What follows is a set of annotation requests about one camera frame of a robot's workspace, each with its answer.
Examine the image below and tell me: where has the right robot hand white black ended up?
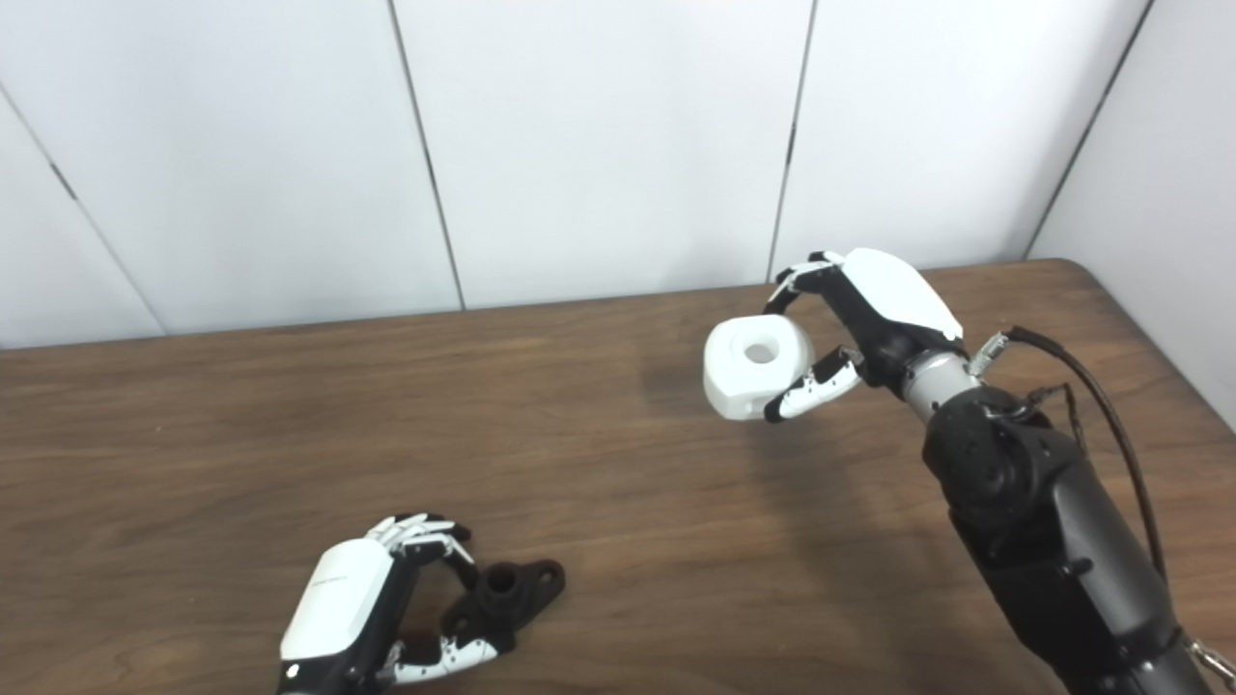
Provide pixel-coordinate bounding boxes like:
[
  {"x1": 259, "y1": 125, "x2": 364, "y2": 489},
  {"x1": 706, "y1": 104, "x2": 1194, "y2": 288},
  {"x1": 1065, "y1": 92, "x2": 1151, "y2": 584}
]
[{"x1": 763, "y1": 248, "x2": 965, "y2": 423}]

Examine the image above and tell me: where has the thin black wire loop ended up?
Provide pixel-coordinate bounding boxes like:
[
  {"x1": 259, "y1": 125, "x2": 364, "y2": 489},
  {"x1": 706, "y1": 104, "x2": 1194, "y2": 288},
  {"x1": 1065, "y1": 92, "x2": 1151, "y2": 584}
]
[{"x1": 1024, "y1": 383, "x2": 1088, "y2": 455}]

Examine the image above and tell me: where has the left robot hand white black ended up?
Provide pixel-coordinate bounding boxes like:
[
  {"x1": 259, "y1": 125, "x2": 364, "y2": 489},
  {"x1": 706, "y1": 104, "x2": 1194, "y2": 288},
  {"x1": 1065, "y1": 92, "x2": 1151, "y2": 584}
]
[{"x1": 278, "y1": 514, "x2": 499, "y2": 695}]

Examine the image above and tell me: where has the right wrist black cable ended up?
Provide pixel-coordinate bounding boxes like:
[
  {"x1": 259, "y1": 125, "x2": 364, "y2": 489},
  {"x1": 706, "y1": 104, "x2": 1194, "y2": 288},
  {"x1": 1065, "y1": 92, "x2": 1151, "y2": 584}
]
[{"x1": 969, "y1": 326, "x2": 1236, "y2": 688}]

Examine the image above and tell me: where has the black flanged holder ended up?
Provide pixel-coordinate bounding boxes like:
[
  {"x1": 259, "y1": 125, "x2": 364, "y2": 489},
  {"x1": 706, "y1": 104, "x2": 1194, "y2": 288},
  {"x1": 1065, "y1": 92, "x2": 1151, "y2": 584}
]
[{"x1": 439, "y1": 559, "x2": 567, "y2": 653}]

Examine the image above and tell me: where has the round white piece with hole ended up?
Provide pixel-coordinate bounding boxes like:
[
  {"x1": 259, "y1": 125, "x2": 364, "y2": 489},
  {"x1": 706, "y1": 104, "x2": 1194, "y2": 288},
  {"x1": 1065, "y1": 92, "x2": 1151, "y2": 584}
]
[{"x1": 703, "y1": 315, "x2": 815, "y2": 423}]

